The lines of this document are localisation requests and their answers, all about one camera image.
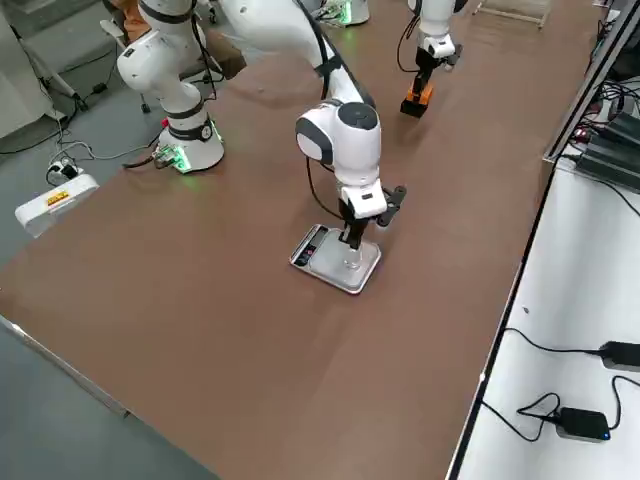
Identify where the black adapter with blue light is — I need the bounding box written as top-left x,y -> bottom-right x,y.
555,406 -> 612,444

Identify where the aluminium frame post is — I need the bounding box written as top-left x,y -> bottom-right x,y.
543,0 -> 640,164

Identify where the black light stand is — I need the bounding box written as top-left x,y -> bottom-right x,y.
9,0 -> 90,112

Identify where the white electronic scale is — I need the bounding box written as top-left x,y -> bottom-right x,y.
288,223 -> 383,296

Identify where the orange button box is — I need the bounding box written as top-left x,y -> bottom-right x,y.
405,81 -> 435,107

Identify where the black power adapter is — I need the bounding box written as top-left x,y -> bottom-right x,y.
598,340 -> 640,372

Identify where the clear measuring cup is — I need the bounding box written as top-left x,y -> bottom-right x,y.
341,247 -> 365,274

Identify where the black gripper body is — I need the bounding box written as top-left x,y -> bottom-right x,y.
417,44 -> 464,76
338,185 -> 407,232

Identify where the black square box base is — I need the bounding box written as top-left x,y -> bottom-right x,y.
399,98 -> 428,120

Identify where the black power supply box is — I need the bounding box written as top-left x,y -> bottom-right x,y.
602,110 -> 640,149
574,133 -> 640,194

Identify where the black adapter cable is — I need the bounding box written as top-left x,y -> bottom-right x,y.
503,327 -> 604,355

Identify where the white power strip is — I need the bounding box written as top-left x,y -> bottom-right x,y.
46,158 -> 85,184

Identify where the white box with yellow label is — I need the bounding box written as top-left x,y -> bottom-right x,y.
13,172 -> 100,240

